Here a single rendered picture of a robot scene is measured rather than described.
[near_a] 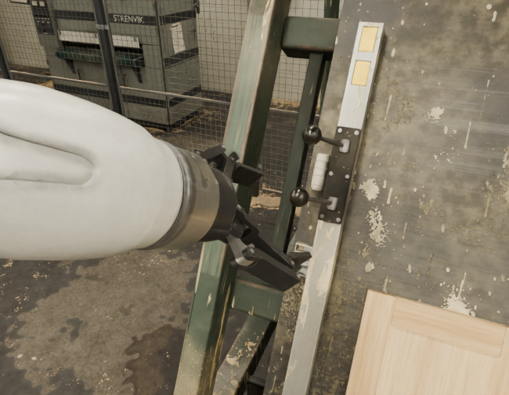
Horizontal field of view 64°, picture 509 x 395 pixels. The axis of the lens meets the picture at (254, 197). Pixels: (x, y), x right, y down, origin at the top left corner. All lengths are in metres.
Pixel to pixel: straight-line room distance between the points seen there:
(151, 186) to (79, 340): 2.32
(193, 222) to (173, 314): 2.23
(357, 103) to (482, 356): 0.55
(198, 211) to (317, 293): 0.59
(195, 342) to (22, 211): 0.81
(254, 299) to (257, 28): 0.63
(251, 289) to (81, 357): 1.61
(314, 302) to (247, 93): 0.48
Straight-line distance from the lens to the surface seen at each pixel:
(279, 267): 0.44
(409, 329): 0.91
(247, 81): 0.94
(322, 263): 0.87
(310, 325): 0.91
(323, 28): 1.03
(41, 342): 2.65
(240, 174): 0.54
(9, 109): 0.23
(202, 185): 0.33
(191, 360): 1.02
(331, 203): 0.84
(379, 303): 0.90
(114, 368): 2.38
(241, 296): 1.02
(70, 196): 0.23
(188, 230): 0.33
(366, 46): 0.92
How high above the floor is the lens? 1.84
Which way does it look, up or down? 31 degrees down
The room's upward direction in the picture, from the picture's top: straight up
